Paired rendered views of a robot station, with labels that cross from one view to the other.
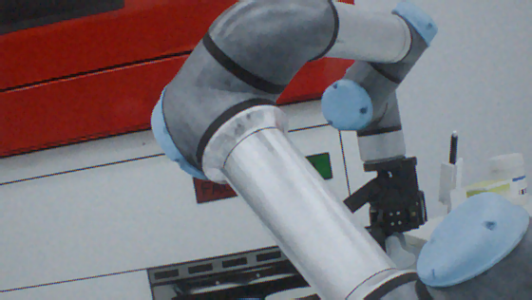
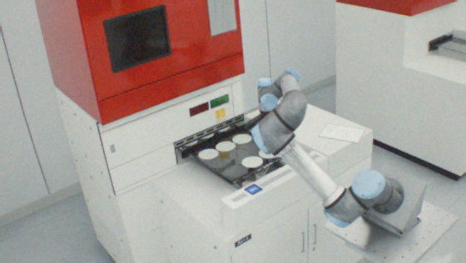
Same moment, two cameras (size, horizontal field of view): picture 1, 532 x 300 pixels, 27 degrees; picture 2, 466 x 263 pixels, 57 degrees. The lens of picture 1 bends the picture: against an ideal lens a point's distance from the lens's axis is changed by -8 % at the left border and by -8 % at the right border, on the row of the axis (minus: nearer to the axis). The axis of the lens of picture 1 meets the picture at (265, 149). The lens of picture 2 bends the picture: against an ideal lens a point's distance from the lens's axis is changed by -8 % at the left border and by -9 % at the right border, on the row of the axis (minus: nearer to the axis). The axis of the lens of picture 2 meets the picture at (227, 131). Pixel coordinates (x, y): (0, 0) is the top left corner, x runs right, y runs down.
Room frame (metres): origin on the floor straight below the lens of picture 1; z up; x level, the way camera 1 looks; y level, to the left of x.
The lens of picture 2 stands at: (0.07, 0.85, 2.08)
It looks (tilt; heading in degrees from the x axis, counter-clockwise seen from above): 28 degrees down; 335
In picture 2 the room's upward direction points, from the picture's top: 6 degrees counter-clockwise
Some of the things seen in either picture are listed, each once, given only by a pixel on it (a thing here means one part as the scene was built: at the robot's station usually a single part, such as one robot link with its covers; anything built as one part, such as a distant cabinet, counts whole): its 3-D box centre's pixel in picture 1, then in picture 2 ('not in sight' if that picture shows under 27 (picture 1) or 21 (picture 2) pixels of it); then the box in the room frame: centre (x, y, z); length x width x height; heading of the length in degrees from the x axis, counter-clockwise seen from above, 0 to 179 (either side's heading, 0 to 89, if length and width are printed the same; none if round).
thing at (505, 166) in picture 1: (508, 180); not in sight; (2.08, -0.44, 1.01); 0.07 x 0.07 x 0.10
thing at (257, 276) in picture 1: (275, 290); (211, 141); (2.09, 0.03, 0.89); 0.44 x 0.02 x 0.10; 100
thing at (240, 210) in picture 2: not in sight; (277, 190); (1.51, -0.02, 0.89); 0.55 x 0.09 x 0.14; 100
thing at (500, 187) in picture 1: (486, 202); not in sight; (1.94, -0.37, 1.00); 0.07 x 0.07 x 0.07; 37
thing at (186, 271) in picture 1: (268, 255); (210, 130); (2.09, 0.03, 0.96); 0.44 x 0.01 x 0.02; 100
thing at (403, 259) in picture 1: (398, 262); not in sight; (1.83, -0.18, 0.95); 0.06 x 0.03 x 0.09; 70
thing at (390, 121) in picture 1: (372, 98); (265, 90); (1.85, -0.18, 1.21); 0.09 x 0.08 x 0.11; 156
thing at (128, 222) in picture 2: not in sight; (164, 200); (2.41, 0.26, 0.41); 0.82 x 0.71 x 0.82; 100
